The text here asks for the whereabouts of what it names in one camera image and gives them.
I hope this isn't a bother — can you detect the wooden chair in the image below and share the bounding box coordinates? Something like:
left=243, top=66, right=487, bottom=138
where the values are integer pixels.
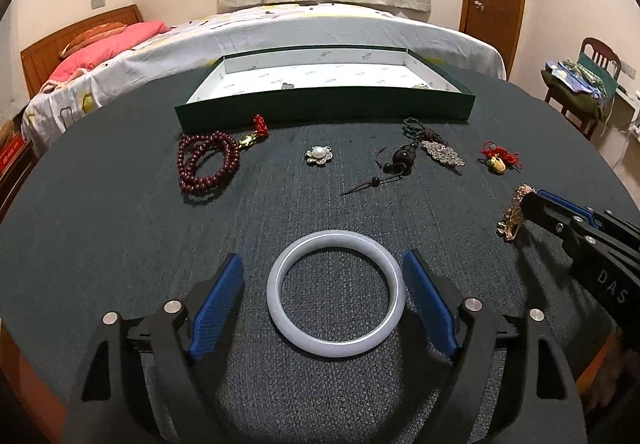
left=544, top=37, right=623, bottom=140

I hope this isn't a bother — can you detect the black knotted cord pendant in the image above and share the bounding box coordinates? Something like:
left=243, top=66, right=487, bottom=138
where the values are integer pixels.
left=339, top=117, right=436, bottom=197

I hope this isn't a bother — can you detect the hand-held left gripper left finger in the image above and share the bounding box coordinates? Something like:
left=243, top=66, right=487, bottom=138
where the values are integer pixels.
left=65, top=251, right=246, bottom=444

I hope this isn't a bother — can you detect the orange patterned pillow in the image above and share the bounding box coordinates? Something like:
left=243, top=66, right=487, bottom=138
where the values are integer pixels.
left=59, top=22, right=128, bottom=59

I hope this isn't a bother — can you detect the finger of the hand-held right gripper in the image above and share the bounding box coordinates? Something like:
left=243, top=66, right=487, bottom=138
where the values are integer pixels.
left=522, top=194, right=640, bottom=266
left=537, top=190, right=640, bottom=250

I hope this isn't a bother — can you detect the pearl flower brooch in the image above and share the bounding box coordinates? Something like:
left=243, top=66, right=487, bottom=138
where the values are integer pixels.
left=305, top=144, right=333, bottom=167

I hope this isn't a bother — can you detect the dark red bead bracelet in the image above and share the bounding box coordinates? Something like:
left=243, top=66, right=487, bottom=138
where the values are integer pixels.
left=177, top=131, right=241, bottom=197

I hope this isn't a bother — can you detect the silver rhinestone brooch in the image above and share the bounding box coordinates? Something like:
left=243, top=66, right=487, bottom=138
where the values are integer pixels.
left=419, top=137, right=466, bottom=170

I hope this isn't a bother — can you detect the red knot gold charm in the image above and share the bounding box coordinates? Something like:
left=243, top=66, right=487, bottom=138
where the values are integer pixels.
left=480, top=140, right=523, bottom=175

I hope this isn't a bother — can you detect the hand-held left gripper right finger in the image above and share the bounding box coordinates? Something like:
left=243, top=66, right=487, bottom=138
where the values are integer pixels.
left=401, top=249, right=588, bottom=444

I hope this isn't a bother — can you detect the pile of clothes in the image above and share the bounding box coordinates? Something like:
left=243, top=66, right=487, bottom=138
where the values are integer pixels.
left=542, top=57, right=621, bottom=120

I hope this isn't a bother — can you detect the pink pillow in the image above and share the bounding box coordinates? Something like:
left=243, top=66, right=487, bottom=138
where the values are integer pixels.
left=37, top=21, right=171, bottom=90

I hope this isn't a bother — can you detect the red box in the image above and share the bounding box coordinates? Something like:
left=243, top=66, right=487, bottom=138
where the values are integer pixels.
left=0, top=131, right=26, bottom=175

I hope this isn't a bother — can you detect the bed with printed sheet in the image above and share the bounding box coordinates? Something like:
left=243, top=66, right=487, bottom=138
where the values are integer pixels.
left=20, top=2, right=508, bottom=160

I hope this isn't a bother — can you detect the wooden headboard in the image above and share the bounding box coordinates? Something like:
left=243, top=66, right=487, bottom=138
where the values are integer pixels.
left=20, top=4, right=146, bottom=100

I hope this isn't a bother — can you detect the gold pearl cluster brooch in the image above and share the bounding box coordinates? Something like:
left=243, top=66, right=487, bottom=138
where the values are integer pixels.
left=496, top=184, right=538, bottom=243

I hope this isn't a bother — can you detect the green box with white lining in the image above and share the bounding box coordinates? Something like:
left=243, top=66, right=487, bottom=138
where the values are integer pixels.
left=174, top=47, right=477, bottom=135

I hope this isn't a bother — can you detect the pale jade bangle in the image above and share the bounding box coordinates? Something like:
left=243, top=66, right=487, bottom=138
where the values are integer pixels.
left=266, top=229, right=407, bottom=359

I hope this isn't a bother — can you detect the red tassel gold charm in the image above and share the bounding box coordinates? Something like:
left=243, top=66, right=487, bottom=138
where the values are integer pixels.
left=237, top=113, right=271, bottom=150

